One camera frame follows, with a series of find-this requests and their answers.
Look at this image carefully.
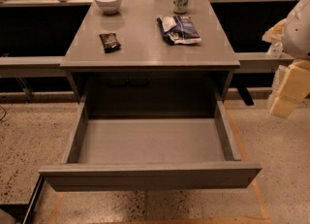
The open grey top drawer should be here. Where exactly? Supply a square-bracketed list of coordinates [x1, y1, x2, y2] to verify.
[40, 95, 262, 191]

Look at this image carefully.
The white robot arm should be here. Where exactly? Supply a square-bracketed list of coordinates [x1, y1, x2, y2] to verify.
[263, 0, 310, 118]

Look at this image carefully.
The clear sanitizer bottle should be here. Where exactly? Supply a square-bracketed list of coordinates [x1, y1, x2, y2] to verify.
[266, 42, 283, 59]

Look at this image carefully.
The grey cabinet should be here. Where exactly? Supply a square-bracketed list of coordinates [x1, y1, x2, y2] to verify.
[61, 0, 239, 118]

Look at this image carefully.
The dark rxbar chocolate bar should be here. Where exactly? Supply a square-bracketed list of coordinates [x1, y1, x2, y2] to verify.
[99, 33, 121, 53]

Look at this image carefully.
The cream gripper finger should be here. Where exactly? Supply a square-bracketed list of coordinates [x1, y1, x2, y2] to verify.
[269, 60, 310, 118]
[262, 18, 287, 43]

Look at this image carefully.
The white ceramic bowl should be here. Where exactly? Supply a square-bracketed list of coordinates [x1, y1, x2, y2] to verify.
[94, 0, 122, 14]

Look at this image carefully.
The blue chip bag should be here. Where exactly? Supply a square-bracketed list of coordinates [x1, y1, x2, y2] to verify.
[157, 16, 202, 46]

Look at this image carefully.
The grey side shelf rail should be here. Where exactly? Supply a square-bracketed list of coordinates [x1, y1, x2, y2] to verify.
[0, 52, 294, 78]

